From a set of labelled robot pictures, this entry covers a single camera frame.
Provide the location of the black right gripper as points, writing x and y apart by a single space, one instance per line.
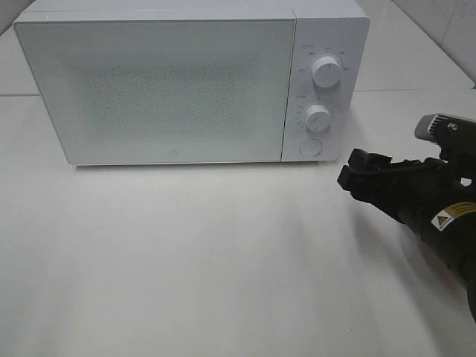
421 195

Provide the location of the round microwave door button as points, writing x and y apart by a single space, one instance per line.
311 148

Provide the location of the white microwave door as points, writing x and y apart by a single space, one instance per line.
163 92

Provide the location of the white microwave oven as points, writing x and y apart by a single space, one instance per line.
321 27

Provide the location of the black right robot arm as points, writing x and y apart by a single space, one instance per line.
458 257

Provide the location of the white lower microwave knob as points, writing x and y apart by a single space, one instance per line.
317 118

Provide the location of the white microwave knob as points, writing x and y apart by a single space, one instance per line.
326 71
317 118

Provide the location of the white upper microwave knob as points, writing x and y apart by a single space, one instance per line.
326 71

